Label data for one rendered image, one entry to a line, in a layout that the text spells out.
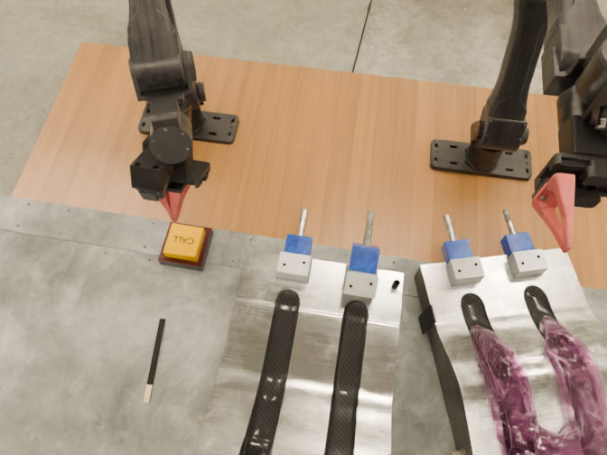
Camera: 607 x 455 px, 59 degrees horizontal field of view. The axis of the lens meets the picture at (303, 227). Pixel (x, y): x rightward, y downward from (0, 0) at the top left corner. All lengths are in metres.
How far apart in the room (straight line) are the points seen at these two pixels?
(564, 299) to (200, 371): 0.61
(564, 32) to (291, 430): 0.62
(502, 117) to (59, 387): 0.87
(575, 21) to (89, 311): 0.85
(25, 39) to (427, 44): 1.74
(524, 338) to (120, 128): 0.86
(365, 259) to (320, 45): 1.71
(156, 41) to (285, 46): 1.68
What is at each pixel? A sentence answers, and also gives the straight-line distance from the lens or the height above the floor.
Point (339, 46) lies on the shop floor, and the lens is 2.46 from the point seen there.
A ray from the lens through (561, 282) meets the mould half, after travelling 1.01.
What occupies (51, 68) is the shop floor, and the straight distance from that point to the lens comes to 2.57.
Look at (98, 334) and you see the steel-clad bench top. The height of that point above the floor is 0.80.
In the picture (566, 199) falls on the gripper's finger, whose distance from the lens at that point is 0.62.
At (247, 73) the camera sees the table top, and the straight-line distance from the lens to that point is 1.24.
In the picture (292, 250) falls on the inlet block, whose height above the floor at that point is 0.90.
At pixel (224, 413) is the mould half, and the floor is 0.91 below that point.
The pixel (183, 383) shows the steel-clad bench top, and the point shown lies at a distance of 0.93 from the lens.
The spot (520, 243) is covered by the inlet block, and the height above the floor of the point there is 0.87.
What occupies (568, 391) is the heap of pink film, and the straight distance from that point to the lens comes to 0.88.
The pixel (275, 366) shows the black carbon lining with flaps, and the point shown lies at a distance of 0.84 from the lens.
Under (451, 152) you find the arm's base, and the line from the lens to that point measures 1.14.
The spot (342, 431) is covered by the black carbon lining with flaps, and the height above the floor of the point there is 0.90.
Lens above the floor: 1.70
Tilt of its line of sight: 62 degrees down
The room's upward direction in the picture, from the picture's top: 1 degrees clockwise
